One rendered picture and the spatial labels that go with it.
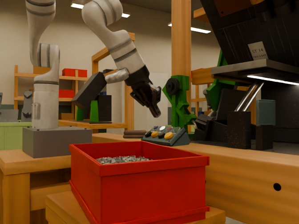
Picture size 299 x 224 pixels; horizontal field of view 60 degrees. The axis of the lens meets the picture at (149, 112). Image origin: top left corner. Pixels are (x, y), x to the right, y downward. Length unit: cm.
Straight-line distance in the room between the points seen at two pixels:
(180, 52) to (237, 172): 111
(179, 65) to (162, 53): 769
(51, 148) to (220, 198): 59
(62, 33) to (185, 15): 665
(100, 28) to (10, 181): 55
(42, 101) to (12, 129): 38
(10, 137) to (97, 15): 87
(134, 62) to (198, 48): 964
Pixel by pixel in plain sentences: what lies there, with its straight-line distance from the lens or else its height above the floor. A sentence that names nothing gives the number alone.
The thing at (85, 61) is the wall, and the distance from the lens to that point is 814.
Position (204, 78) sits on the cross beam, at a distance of 161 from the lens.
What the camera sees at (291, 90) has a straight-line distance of 101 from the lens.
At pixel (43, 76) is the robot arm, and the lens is 106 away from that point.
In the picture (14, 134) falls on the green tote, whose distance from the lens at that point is 139.
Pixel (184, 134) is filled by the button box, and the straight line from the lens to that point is 84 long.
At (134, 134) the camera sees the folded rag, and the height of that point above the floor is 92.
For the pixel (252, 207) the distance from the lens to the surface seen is 65.
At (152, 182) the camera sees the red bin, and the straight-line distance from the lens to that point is 46.
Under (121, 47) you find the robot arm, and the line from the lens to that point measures 70.
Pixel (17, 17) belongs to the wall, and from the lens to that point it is 813.
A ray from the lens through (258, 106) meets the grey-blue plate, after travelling 77.
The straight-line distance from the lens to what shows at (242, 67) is 70.
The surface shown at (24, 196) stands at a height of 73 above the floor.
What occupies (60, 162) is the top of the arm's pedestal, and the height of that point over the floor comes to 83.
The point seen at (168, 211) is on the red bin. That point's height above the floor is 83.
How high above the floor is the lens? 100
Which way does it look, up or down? level
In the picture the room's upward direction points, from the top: straight up
